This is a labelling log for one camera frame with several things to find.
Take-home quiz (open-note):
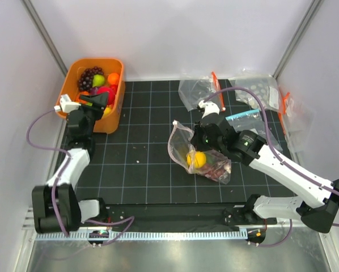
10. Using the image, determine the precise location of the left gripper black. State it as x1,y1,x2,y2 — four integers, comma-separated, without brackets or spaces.
75,93,108,138

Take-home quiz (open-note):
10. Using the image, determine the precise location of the red round fruit toy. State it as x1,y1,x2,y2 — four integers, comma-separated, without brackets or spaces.
97,86,116,106

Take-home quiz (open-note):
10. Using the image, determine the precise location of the yellow lemon toy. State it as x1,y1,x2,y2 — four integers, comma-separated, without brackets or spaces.
187,151,207,169

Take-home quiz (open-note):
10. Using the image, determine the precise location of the pink zip dotted bag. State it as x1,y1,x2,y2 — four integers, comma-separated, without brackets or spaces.
167,120,231,184

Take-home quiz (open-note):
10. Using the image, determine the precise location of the large dark grape bunch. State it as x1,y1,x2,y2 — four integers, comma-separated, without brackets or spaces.
203,154,231,184

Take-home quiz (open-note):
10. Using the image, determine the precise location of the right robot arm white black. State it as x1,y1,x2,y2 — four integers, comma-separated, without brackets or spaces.
191,113,339,233

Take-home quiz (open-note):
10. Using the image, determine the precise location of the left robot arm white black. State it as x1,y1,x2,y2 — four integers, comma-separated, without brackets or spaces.
32,93,109,235

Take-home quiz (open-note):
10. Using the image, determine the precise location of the orange zip clear bag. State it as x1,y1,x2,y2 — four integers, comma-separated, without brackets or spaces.
178,72,221,112

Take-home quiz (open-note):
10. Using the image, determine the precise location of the orange zip bag at right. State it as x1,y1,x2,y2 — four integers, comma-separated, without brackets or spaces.
279,87,315,153

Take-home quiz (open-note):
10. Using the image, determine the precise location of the yellow mango toy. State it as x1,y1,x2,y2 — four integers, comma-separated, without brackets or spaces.
102,107,112,118

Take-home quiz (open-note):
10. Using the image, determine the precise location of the yellow pear toy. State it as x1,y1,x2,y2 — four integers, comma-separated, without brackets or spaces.
92,74,106,87

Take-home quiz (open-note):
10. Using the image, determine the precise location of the small dark grape bunch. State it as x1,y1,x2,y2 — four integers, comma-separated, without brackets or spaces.
77,66,104,92

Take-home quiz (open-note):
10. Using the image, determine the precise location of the orange plastic fruit bin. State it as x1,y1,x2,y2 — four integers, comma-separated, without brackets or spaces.
56,57,125,134

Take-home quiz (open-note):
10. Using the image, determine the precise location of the orange tangerine toy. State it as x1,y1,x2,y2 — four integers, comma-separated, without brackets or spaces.
107,73,120,86

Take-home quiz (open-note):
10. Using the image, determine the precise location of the black grid mat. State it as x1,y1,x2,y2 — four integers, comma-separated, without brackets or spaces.
74,80,293,204

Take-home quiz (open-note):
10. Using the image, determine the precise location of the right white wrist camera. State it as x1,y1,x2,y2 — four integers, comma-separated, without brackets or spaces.
197,100,220,118

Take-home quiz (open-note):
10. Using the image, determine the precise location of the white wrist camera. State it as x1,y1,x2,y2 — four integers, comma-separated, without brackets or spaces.
197,100,220,118
54,94,80,113

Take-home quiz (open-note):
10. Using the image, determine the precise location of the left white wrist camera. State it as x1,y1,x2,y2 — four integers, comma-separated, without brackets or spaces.
54,94,80,113

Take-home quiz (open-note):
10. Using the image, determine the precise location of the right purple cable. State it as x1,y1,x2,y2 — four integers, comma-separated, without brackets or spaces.
203,86,339,247

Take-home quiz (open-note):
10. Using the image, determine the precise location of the white slotted cable duct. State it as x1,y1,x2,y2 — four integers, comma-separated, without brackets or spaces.
36,228,248,241

